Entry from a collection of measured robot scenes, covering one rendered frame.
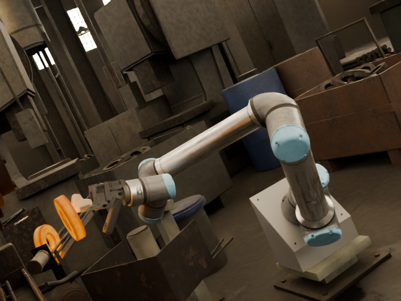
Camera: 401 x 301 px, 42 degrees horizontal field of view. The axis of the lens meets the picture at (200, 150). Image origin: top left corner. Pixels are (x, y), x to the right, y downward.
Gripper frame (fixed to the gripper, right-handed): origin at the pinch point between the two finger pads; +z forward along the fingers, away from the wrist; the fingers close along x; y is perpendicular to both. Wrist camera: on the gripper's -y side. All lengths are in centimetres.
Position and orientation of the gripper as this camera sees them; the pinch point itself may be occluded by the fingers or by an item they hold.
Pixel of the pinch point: (67, 212)
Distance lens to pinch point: 172.6
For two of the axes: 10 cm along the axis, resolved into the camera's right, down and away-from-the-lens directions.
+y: -1.7, -9.9, 0.0
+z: -9.0, 1.5, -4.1
